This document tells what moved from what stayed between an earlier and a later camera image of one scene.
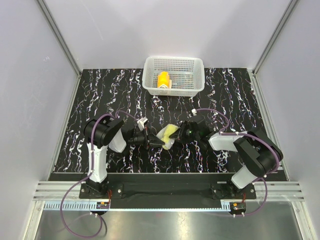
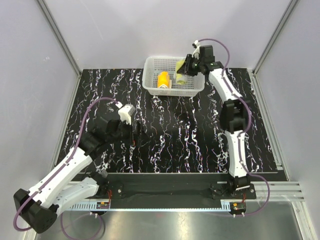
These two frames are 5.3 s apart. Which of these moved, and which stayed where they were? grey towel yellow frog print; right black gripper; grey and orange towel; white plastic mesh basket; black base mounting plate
Moved: right black gripper; grey towel yellow frog print
Stayed: black base mounting plate; white plastic mesh basket; grey and orange towel
